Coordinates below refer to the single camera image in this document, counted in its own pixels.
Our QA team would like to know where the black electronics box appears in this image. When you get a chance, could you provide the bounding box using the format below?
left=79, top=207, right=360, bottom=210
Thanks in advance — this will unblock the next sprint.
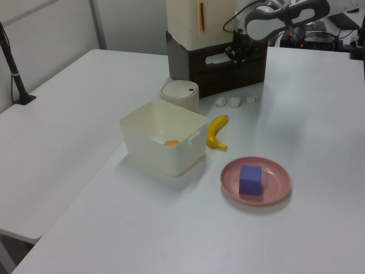
left=281, top=30, right=343, bottom=51

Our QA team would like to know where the pink plate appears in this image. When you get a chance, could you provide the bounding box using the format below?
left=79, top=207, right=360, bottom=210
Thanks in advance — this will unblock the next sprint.
left=220, top=156, right=292, bottom=207

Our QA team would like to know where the dark brown cabinet base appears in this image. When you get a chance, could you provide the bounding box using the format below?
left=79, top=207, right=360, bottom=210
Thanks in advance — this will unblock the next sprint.
left=165, top=30, right=268, bottom=99

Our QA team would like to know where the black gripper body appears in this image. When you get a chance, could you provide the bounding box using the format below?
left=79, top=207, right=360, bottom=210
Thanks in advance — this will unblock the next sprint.
left=232, top=27, right=255, bottom=54

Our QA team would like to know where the cream plastic open box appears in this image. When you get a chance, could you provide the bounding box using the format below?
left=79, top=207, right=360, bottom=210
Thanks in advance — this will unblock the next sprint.
left=119, top=98, right=208, bottom=178

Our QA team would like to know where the blue cube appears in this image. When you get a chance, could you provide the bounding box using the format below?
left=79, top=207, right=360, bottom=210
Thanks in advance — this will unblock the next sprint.
left=238, top=164, right=263, bottom=197

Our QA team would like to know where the small white lidded bin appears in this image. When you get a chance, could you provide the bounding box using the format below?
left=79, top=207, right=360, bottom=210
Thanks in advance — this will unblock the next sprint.
left=160, top=80, right=200, bottom=113

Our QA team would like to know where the yellow banana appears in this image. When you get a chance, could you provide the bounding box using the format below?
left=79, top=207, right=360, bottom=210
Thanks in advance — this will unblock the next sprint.
left=206, top=114, right=229, bottom=150

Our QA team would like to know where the white drawer handle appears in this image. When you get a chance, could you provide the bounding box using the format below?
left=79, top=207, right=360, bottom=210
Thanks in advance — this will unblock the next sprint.
left=204, top=53, right=232, bottom=66

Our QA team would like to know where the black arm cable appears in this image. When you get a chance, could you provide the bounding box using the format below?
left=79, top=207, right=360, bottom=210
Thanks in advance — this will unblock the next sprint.
left=222, top=0, right=265, bottom=33

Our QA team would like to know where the black pole with clamp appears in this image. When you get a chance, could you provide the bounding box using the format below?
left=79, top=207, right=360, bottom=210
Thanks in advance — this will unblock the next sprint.
left=0, top=21, right=37, bottom=106

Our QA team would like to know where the wooden drawer with brown front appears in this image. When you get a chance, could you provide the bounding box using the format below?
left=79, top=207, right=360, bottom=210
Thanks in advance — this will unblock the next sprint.
left=188, top=45, right=268, bottom=76

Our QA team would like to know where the black laptop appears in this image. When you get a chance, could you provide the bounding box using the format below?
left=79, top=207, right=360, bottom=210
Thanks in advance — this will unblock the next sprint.
left=327, top=12, right=362, bottom=30

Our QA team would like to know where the cream plastic storage cabinet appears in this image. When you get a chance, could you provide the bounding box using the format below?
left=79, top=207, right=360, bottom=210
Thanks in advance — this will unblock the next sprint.
left=166, top=0, right=238, bottom=51

